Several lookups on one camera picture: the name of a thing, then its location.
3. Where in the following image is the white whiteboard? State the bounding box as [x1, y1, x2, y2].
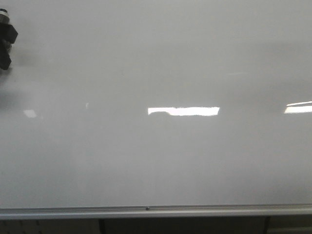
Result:
[0, 0, 312, 209]

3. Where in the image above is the aluminium whiteboard bottom frame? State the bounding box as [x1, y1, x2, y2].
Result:
[0, 204, 312, 220]

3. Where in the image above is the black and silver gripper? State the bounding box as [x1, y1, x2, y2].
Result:
[0, 8, 18, 70]

